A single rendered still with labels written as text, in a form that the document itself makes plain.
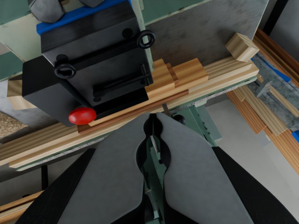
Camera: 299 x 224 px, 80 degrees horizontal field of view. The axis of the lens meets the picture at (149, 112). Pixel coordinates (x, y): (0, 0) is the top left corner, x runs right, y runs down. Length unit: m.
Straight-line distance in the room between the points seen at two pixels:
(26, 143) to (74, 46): 0.34
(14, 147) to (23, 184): 2.97
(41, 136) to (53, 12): 0.32
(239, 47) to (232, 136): 2.52
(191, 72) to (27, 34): 0.27
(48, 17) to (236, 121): 2.89
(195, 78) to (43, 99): 0.27
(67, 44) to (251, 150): 2.81
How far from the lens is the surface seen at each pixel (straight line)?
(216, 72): 0.43
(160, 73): 0.33
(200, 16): 0.34
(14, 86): 0.34
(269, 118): 1.90
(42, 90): 0.20
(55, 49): 0.18
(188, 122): 0.32
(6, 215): 2.90
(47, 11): 0.19
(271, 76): 1.18
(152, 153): 0.44
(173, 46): 0.35
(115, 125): 0.41
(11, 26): 0.22
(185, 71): 0.38
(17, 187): 3.51
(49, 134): 0.46
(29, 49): 0.23
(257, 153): 2.90
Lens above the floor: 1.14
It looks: 28 degrees down
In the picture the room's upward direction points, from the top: 159 degrees clockwise
